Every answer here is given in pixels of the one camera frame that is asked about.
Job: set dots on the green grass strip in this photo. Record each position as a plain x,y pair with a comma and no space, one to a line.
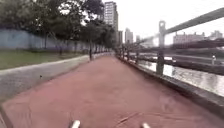
23,58

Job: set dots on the grey railing with posts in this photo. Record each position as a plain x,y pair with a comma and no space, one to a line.
160,50

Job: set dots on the dark pole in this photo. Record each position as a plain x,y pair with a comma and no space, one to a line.
90,51

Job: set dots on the tall grey tower building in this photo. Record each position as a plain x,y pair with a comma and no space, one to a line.
111,15

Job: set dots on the red paved path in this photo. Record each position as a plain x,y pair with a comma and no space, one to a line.
106,86

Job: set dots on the low grey concrete wall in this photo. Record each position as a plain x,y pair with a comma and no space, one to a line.
36,74

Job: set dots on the river water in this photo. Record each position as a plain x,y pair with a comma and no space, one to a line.
200,78

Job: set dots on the long grey boundary wall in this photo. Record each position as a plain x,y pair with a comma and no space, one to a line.
20,40

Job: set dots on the robot's own part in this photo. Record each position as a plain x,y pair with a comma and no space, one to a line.
145,125
75,124

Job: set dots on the row of trees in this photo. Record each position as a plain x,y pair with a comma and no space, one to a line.
66,20

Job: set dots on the low wide building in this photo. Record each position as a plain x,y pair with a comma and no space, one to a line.
188,38

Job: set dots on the grey concrete kerb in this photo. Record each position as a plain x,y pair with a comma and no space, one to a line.
186,87

